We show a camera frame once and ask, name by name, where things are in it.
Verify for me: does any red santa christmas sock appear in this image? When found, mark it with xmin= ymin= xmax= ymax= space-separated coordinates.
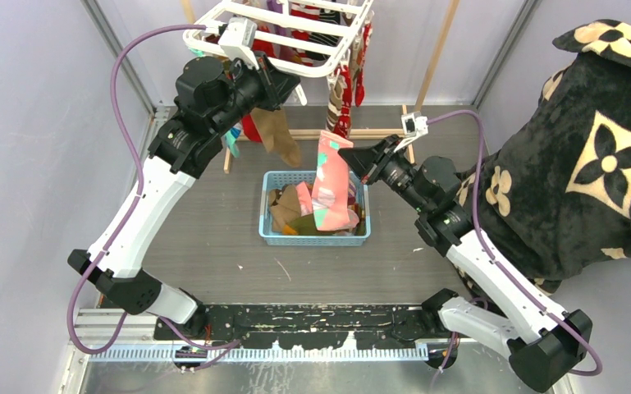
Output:
xmin=335 ymin=66 xmax=353 ymax=139

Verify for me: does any wooden hanging rack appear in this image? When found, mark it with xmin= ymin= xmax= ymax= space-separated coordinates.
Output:
xmin=180 ymin=0 xmax=463 ymax=175

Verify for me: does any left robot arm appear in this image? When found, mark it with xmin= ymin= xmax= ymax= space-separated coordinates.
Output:
xmin=67 ymin=53 xmax=300 ymax=339

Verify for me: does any white hanger clip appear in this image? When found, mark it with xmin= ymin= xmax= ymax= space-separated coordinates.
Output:
xmin=292 ymin=84 xmax=308 ymax=106

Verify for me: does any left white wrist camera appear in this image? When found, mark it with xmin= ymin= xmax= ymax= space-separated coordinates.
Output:
xmin=218 ymin=16 xmax=258 ymax=70

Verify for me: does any brown white striped sock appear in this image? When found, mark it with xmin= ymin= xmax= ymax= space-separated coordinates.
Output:
xmin=326 ymin=75 xmax=346 ymax=134

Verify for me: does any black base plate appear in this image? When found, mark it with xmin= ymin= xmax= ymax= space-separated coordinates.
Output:
xmin=153 ymin=304 xmax=477 ymax=351

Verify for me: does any red snowflake sock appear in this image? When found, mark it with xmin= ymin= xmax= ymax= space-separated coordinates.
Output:
xmin=354 ymin=21 xmax=373 ymax=107

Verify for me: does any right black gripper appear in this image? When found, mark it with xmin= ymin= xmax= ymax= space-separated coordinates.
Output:
xmin=339 ymin=133 xmax=430 ymax=213

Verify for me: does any white plastic sock hanger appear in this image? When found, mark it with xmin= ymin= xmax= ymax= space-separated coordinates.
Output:
xmin=183 ymin=1 xmax=373 ymax=78

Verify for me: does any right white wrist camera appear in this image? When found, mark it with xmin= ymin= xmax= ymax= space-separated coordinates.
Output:
xmin=394 ymin=112 xmax=428 ymax=153

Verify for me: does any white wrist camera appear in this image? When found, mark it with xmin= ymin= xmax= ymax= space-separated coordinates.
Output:
xmin=394 ymin=112 xmax=428 ymax=153
xmin=218 ymin=16 xmax=258 ymax=70

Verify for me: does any pink ribbed sock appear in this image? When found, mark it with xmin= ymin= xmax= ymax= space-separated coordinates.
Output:
xmin=311 ymin=131 xmax=359 ymax=231

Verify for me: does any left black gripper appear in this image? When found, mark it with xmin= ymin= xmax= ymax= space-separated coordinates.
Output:
xmin=211 ymin=50 xmax=299 ymax=137

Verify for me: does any olive green sock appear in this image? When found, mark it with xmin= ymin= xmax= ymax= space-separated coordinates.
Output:
xmin=281 ymin=214 xmax=367 ymax=236

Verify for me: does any tan brown sock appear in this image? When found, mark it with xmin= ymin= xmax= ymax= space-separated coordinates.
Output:
xmin=267 ymin=185 xmax=302 ymax=233

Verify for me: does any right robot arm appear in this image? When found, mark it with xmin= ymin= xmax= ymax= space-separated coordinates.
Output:
xmin=338 ymin=135 xmax=592 ymax=393

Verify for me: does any black floral blanket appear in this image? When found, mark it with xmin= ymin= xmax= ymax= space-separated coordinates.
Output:
xmin=455 ymin=19 xmax=631 ymax=295

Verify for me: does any tan long sock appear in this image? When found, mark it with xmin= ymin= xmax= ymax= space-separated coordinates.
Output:
xmin=250 ymin=108 xmax=302 ymax=167

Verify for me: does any red white patterned sock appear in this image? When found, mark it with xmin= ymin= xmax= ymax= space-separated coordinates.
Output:
xmin=241 ymin=115 xmax=262 ymax=143

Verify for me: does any red white striped sock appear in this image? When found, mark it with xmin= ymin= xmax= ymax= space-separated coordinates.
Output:
xmin=289 ymin=2 xmax=320 ymax=66

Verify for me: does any mint green blue sock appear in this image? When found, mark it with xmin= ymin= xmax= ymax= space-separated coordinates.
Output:
xmin=223 ymin=122 xmax=243 ymax=158

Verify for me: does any light blue plastic basket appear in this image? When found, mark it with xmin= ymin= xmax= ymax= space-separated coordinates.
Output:
xmin=258 ymin=170 xmax=372 ymax=247

